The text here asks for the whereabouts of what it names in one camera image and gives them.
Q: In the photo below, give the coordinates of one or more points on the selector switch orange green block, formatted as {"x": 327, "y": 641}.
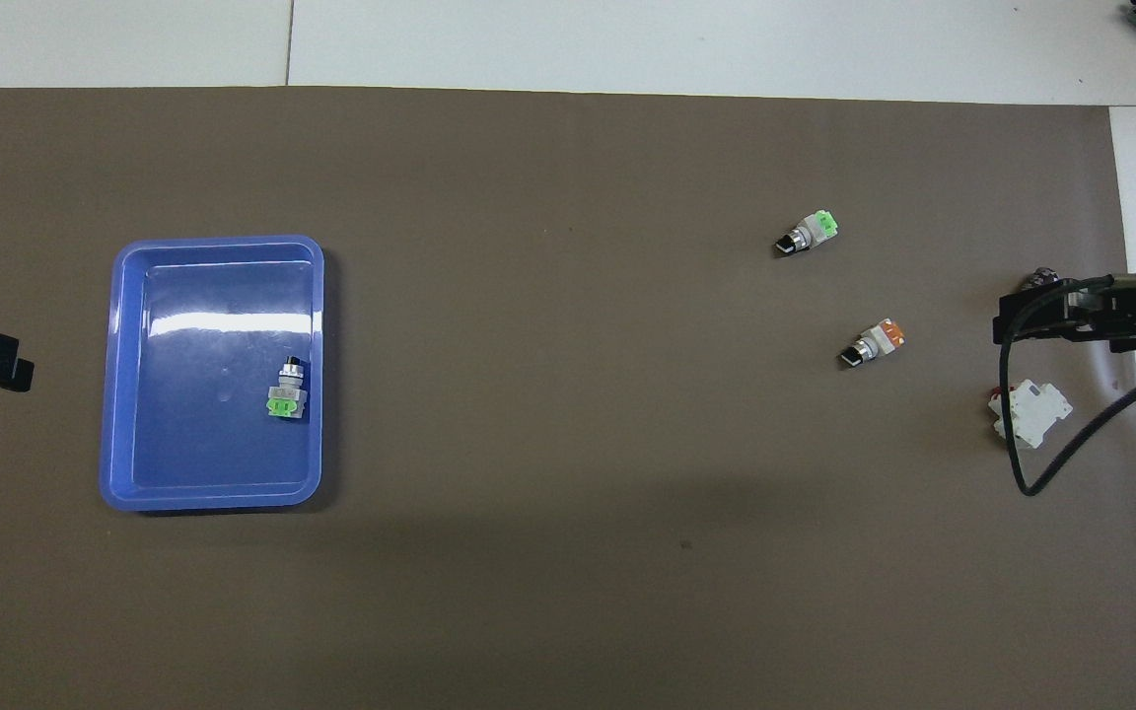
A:
{"x": 287, "y": 394}

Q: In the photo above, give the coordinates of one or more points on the brown table mat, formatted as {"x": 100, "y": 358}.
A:
{"x": 529, "y": 177}

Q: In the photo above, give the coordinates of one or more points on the blue plastic tray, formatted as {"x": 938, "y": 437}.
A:
{"x": 193, "y": 414}

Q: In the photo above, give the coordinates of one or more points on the white circuit breaker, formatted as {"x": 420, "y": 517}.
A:
{"x": 1036, "y": 409}

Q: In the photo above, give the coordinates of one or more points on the small dark terminal block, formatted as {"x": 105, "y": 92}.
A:
{"x": 1041, "y": 276}

